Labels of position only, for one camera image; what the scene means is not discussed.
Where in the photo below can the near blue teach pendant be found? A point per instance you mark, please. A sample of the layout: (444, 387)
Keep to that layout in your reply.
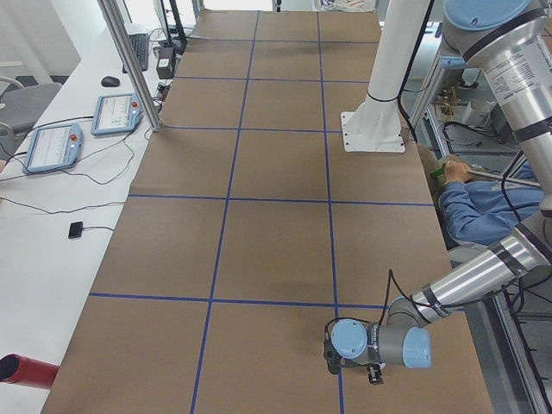
(53, 148)

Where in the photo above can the red cylinder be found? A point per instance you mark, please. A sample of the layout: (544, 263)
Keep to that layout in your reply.
(23, 371)

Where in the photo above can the aluminium frame post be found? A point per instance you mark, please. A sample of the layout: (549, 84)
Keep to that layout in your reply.
(115, 24)

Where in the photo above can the grey office chair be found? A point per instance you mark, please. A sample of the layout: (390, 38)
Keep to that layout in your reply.
(23, 106)

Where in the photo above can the black power adapter box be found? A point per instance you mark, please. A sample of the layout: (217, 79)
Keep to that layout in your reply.
(165, 63)

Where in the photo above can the black monitor stand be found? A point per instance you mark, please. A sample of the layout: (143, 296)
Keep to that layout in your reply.
(172, 26)

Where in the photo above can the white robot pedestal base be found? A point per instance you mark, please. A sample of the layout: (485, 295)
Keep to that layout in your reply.
(375, 126)

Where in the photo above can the brown paper table cover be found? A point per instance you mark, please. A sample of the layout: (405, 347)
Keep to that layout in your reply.
(248, 227)

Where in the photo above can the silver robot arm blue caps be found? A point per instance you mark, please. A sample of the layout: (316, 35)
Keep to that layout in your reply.
(501, 39)

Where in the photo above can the black computer mouse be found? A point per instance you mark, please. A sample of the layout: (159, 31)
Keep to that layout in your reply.
(110, 81)

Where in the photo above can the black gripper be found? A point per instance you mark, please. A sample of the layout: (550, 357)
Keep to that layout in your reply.
(374, 373)

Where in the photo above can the person in blue sweater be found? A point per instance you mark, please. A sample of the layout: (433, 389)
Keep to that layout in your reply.
(481, 211)

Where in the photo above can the far blue teach pendant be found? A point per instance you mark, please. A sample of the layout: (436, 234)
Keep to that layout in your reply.
(116, 114)

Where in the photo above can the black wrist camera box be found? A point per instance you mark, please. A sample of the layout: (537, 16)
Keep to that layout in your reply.
(374, 374)

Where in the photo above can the small black square device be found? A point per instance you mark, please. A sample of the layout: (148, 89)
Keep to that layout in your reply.
(75, 230)

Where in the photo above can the black keyboard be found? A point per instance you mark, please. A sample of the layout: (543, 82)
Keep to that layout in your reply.
(140, 45)

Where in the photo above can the blue teach pendant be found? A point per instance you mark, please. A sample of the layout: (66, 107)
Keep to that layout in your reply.
(116, 114)
(53, 148)

